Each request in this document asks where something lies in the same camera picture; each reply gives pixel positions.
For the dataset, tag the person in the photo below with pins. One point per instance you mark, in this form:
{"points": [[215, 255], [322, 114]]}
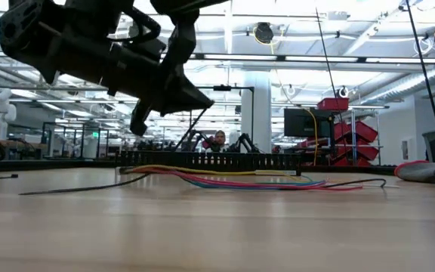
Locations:
{"points": [[220, 140]]}

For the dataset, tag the white building column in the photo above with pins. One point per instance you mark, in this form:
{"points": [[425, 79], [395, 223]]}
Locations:
{"points": [[256, 113]]}

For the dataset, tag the black background gantry frame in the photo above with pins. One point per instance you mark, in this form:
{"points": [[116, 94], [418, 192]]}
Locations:
{"points": [[225, 88]]}

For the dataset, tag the black aluminium table frame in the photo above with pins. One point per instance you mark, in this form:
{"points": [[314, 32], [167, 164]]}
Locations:
{"points": [[44, 165]]}

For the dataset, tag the small red bin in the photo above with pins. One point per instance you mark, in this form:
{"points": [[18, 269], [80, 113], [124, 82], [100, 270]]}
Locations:
{"points": [[207, 143]]}

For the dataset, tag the silver metal rack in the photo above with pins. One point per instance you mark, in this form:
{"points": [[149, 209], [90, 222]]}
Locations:
{"points": [[353, 117]]}

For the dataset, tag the grey black work glove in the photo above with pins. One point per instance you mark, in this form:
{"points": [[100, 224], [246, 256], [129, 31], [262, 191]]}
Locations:
{"points": [[425, 170]]}

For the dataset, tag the red storage bin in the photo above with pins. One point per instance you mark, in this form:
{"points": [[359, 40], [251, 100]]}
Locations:
{"points": [[357, 152], [349, 162], [332, 104], [355, 131]]}

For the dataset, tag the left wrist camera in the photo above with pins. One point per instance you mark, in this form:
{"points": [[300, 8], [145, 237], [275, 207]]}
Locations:
{"points": [[140, 121]]}

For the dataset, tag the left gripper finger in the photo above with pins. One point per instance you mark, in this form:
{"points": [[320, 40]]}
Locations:
{"points": [[183, 7], [183, 96]]}

